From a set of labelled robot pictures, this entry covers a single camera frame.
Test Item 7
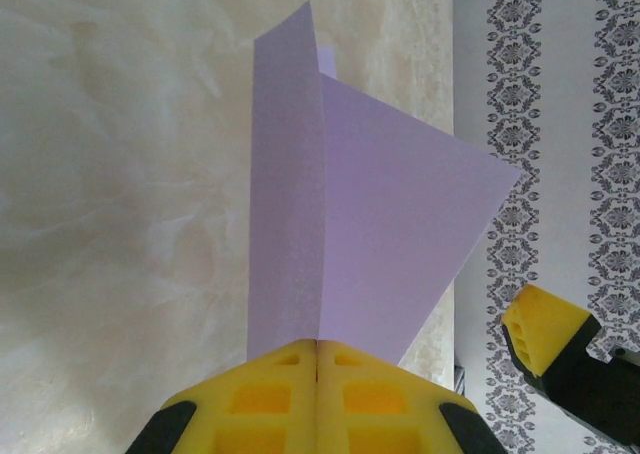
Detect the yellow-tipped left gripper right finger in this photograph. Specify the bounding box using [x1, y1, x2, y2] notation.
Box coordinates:
[316, 338, 506, 454]

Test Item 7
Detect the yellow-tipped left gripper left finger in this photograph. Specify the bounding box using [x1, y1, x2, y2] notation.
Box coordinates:
[128, 338, 319, 454]

